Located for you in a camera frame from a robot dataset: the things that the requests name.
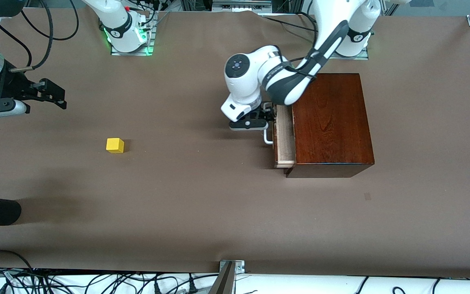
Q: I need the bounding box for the wooden drawer with white handle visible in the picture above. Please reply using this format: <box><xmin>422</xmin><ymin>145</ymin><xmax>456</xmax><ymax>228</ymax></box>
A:
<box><xmin>263</xmin><ymin>102</ymin><xmax>297</xmax><ymax>169</ymax></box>

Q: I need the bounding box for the yellow cube block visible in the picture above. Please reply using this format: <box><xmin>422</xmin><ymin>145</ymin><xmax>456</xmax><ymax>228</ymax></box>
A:
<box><xmin>106</xmin><ymin>138</ymin><xmax>125</xmax><ymax>154</ymax></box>

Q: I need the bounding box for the dark wooden drawer cabinet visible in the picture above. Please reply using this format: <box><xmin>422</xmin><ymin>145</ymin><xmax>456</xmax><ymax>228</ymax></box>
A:
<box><xmin>286</xmin><ymin>73</ymin><xmax>375</xmax><ymax>178</ymax></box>

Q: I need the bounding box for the brown paper table cover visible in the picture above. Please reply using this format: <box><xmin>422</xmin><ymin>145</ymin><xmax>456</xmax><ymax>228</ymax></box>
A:
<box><xmin>0</xmin><ymin>8</ymin><xmax>470</xmax><ymax>279</ymax></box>

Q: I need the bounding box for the grey control device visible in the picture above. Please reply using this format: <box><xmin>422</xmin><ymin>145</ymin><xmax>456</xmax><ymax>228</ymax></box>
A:
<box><xmin>212</xmin><ymin>0</ymin><xmax>272</xmax><ymax>11</ymax></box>

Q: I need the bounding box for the thin aluminium strut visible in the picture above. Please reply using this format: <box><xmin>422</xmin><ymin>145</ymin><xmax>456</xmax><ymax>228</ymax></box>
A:
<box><xmin>383</xmin><ymin>0</ymin><xmax>403</xmax><ymax>16</ymax></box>

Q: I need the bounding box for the white lower surface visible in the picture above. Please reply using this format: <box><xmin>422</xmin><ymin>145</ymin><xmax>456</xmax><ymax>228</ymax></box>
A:
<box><xmin>0</xmin><ymin>269</ymin><xmax>470</xmax><ymax>294</ymax></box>

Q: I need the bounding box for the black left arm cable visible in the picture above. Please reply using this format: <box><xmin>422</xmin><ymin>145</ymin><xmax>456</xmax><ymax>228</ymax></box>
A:
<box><xmin>278</xmin><ymin>48</ymin><xmax>321</xmax><ymax>78</ymax></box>

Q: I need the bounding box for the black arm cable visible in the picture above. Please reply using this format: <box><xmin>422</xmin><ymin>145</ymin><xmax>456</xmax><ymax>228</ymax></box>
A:
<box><xmin>278</xmin><ymin>48</ymin><xmax>321</xmax><ymax>78</ymax></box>
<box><xmin>0</xmin><ymin>0</ymin><xmax>80</xmax><ymax>72</ymax></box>

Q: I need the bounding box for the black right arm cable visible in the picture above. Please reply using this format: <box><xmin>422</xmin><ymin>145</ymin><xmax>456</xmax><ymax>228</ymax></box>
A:
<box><xmin>0</xmin><ymin>0</ymin><xmax>80</xmax><ymax>72</ymax></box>

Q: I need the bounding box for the black base power cable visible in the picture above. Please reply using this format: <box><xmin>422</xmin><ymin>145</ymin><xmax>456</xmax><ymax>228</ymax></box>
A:
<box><xmin>259</xmin><ymin>11</ymin><xmax>317</xmax><ymax>33</ymax></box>

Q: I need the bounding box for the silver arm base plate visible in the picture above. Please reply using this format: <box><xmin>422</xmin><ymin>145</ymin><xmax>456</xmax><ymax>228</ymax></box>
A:
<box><xmin>326</xmin><ymin>18</ymin><xmax>369</xmax><ymax>60</ymax></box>
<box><xmin>111</xmin><ymin>10</ymin><xmax>155</xmax><ymax>56</ymax></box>

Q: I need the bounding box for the black base cable bundle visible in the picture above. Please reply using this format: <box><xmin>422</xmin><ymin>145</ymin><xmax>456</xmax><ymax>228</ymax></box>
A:
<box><xmin>127</xmin><ymin>0</ymin><xmax>169</xmax><ymax>32</ymax></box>

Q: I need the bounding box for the silver edge bracket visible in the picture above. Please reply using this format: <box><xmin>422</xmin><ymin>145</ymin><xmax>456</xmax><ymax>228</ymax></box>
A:
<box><xmin>219</xmin><ymin>259</ymin><xmax>246</xmax><ymax>274</ymax></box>

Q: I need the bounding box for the long black looping cable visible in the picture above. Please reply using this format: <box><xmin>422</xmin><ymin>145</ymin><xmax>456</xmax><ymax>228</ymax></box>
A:
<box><xmin>0</xmin><ymin>249</ymin><xmax>36</xmax><ymax>273</ymax></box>

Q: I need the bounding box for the grey aluminium post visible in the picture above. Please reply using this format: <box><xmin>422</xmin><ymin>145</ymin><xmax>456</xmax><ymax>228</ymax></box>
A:
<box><xmin>208</xmin><ymin>261</ymin><xmax>236</xmax><ymax>294</ymax></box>

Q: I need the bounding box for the black power plug cable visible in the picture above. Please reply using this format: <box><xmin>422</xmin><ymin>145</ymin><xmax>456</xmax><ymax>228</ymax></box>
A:
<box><xmin>137</xmin><ymin>273</ymin><xmax>166</xmax><ymax>294</ymax></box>
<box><xmin>174</xmin><ymin>273</ymin><xmax>203</xmax><ymax>294</ymax></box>

